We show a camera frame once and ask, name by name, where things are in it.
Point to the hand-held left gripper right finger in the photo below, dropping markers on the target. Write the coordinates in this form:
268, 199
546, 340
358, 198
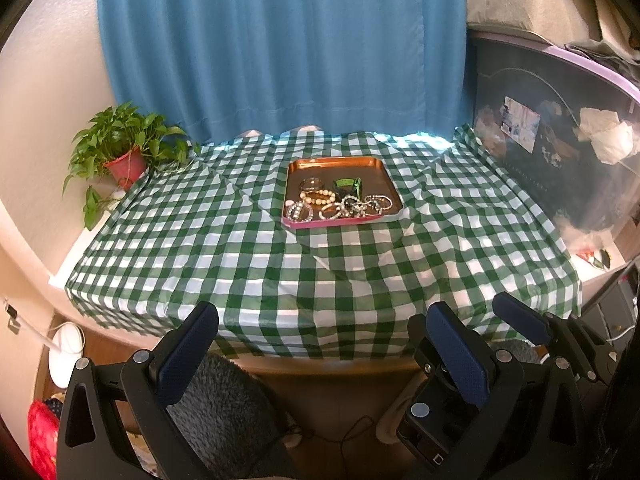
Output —
457, 360

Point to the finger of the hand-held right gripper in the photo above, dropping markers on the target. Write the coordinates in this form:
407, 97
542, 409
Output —
522, 317
420, 435

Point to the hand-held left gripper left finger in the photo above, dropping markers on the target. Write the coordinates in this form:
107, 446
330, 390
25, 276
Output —
187, 350

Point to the small rhinestone hoop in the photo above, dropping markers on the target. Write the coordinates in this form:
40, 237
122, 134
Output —
385, 200

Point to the silver bangle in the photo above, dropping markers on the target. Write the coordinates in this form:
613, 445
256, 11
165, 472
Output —
306, 182

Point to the green and black watch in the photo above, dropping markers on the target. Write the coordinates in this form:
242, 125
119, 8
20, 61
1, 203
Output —
348, 186

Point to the copper tray with pink rim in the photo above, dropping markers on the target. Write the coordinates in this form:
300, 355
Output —
370, 170

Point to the beige slipper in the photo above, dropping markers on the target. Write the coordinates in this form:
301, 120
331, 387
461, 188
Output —
392, 425

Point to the grey fuzzy cushion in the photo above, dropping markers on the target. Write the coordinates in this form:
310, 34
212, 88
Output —
225, 410

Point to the grey plastic drawer unit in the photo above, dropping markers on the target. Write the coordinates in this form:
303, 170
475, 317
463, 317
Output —
607, 310

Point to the green checked tablecloth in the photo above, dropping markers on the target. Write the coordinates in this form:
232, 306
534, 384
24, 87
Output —
200, 240

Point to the white round lamp base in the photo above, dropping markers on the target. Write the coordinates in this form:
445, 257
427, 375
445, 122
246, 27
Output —
65, 352

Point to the clear storage box purple lid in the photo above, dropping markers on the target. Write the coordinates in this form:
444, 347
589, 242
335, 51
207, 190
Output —
550, 185

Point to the red cloth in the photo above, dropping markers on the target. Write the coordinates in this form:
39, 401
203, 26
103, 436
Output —
42, 435

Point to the potted green plant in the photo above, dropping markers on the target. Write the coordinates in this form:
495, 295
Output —
120, 135

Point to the grey folded cloth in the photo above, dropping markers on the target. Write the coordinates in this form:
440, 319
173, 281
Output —
600, 50

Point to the blue curtain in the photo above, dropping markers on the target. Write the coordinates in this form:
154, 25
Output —
285, 50

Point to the beige patterned cloth bag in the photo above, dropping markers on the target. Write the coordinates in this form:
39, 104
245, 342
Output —
617, 5

